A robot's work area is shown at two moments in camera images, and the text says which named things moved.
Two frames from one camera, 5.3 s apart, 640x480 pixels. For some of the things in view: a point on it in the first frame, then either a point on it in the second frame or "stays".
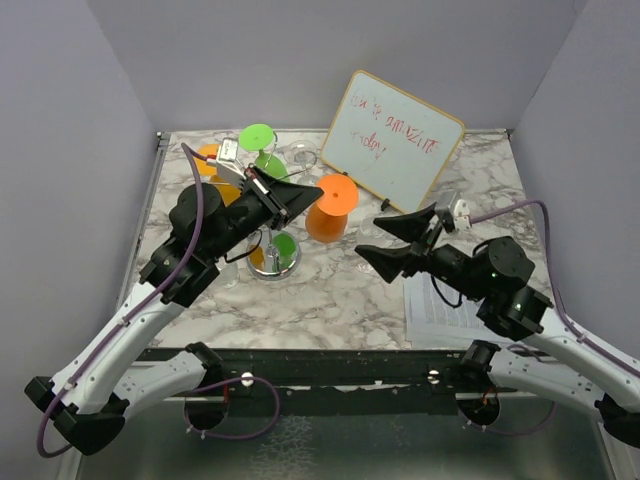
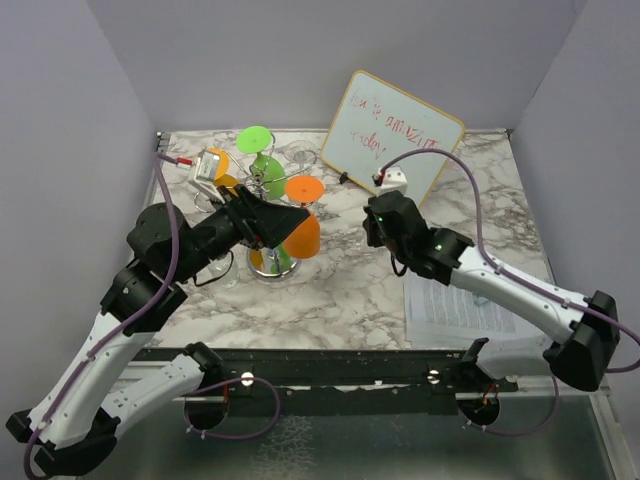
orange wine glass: (327, 217) to (304, 243)
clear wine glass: (229, 274) stays
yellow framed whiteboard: (390, 142) stays
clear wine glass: (301, 153) stays
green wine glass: (259, 137) stays
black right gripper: (410, 226) to (372, 238)
